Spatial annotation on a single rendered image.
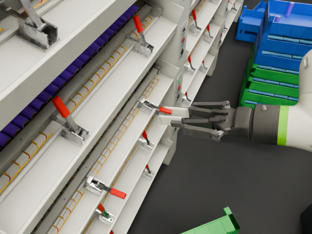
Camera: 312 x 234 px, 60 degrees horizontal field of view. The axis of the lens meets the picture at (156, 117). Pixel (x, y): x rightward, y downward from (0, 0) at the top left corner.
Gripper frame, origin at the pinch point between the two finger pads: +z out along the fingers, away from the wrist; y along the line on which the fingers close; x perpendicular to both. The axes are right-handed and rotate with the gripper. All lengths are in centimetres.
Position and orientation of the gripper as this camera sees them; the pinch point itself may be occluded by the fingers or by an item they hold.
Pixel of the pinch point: (173, 116)
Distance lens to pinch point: 73.6
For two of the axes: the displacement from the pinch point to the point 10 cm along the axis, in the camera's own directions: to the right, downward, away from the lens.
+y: 3.8, -6.5, 6.6
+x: -2.4, -7.5, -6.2
